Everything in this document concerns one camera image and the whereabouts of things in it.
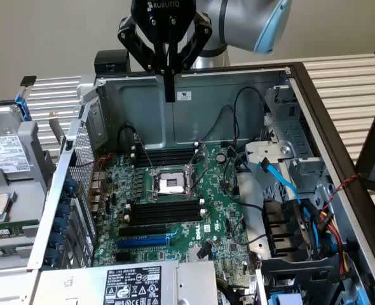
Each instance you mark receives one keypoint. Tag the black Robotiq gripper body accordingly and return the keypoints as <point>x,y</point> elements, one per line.
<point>162,19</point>

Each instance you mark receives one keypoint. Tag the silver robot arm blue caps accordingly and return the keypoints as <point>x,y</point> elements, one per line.
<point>238,25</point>

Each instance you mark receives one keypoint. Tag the RAM slot white latches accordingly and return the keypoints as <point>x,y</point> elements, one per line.
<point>166,163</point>
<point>166,211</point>
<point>166,220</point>
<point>165,155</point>

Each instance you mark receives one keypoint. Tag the green RAM stick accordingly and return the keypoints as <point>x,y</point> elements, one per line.
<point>9,229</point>

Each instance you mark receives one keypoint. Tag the black box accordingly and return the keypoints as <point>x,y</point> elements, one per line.
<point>111,62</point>

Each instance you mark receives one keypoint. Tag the open grey PC case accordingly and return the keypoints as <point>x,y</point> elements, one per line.
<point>143,111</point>

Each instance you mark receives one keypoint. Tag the thin silver locking lever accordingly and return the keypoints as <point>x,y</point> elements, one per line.
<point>144,151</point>
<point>200,181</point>

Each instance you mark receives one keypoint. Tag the blue disk carrier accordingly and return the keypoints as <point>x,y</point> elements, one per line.
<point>23,108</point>

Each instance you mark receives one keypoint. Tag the grey metal disk bay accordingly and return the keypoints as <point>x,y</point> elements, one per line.
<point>298,136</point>

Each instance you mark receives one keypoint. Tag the silver network port block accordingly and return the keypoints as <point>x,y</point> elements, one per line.
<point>99,181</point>

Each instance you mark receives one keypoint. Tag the CPU socket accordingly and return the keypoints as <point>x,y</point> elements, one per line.
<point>168,184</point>

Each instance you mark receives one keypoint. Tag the blue slot retainer clip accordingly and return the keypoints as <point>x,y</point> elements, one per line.
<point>70,187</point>
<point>52,256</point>
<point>65,207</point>
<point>62,226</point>

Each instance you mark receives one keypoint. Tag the silver USB port block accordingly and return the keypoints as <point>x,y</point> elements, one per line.
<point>96,200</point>

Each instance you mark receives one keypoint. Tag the green motherboard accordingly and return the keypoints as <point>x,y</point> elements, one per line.
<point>216,206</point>

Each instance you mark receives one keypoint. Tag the silver hard disk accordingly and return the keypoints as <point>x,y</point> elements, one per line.
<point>6,152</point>

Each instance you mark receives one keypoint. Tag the grey parts rack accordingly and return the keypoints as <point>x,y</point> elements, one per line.
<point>31,197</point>

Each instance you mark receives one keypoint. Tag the long black expansion slot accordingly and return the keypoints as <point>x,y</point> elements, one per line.
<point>143,231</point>

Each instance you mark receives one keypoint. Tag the blue expansion slot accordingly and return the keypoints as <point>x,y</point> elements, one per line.
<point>143,244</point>

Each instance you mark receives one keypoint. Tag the black framed grey panel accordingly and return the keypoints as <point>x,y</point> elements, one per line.
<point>370,143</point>

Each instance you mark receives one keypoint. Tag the black plastic fan housing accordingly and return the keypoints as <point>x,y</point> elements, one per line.
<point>283,228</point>

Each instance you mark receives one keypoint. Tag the silver finned heatsink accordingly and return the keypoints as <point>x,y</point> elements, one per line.
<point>194,253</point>

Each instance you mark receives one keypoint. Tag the short black expansion slot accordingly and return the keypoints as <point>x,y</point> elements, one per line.
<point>123,257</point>

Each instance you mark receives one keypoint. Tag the silver power supply unit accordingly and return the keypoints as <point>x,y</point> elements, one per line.
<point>79,286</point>

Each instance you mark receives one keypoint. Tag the black plastic drive bracket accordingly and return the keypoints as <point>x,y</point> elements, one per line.
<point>302,270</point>

